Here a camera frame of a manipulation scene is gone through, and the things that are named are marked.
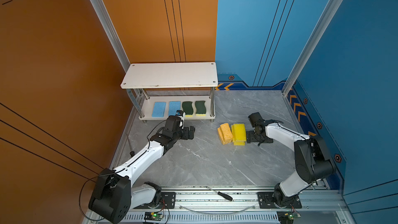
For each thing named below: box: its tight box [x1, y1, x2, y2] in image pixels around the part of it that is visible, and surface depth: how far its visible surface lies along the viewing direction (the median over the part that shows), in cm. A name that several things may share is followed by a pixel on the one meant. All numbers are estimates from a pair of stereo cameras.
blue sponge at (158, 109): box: [151, 101, 167, 118], surface depth 102 cm
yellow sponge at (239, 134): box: [231, 123, 247, 146], surface depth 93 cm
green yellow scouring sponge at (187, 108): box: [181, 101, 194, 118], surface depth 102 cm
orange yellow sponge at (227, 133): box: [220, 122, 234, 145], surface depth 93 cm
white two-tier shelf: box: [120, 61, 219, 121], surface depth 87 cm
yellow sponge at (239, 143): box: [233, 141, 246, 146], surface depth 93 cm
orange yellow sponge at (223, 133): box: [217, 122, 228, 146], surface depth 93 cm
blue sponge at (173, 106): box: [168, 100, 181, 117], surface depth 104 cm
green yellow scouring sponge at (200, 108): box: [194, 100, 207, 117], surface depth 101 cm
